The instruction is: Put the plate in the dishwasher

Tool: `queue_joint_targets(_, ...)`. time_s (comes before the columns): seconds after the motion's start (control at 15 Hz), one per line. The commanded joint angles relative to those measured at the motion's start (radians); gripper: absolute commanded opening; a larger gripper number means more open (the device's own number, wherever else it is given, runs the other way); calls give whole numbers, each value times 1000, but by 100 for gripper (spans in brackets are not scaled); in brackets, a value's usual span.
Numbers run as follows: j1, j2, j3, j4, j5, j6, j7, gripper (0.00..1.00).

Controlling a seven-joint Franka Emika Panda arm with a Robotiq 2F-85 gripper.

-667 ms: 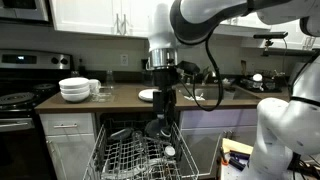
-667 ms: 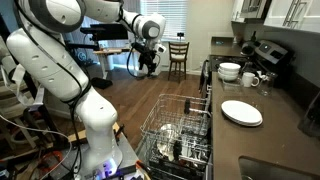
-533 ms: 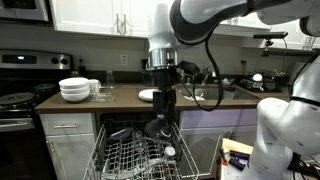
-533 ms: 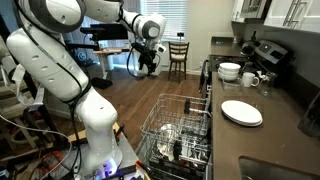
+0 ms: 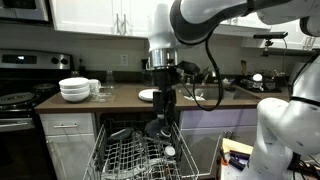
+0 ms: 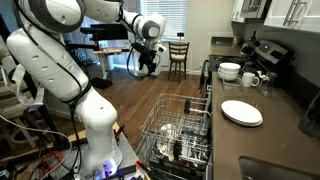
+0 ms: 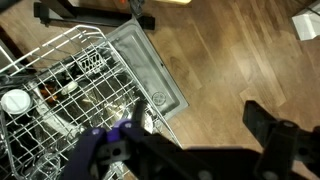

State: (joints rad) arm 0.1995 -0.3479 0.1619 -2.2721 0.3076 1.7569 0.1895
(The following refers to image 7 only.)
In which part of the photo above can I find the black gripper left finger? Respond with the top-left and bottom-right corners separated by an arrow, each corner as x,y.
59,100 -> 201,180

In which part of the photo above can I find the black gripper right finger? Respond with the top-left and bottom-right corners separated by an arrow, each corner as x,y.
242,99 -> 320,180

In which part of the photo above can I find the grey dishwasher door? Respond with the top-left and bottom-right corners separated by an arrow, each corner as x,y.
106,18 -> 189,121

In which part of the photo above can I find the stainless steel bowl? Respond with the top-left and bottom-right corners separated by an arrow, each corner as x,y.
43,84 -> 155,142

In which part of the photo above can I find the small white plastic cap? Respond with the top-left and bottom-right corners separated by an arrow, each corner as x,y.
60,80 -> 80,97

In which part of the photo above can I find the clear drinking glass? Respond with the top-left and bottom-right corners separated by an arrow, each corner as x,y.
33,153 -> 63,180

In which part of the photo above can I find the white slotted rack clip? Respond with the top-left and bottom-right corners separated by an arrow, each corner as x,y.
78,53 -> 106,73

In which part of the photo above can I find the orange utensil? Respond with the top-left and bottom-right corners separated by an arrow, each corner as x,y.
39,83 -> 59,103

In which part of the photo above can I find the white box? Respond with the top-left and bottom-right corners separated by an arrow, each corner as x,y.
291,8 -> 320,42

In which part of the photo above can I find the white cup in rack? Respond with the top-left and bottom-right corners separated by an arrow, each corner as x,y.
0,89 -> 34,115

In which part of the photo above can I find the black metal stand foot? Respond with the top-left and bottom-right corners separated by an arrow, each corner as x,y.
33,0 -> 156,31

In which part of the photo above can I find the dishwasher wire rack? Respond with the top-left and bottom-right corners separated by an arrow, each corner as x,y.
0,24 -> 183,180

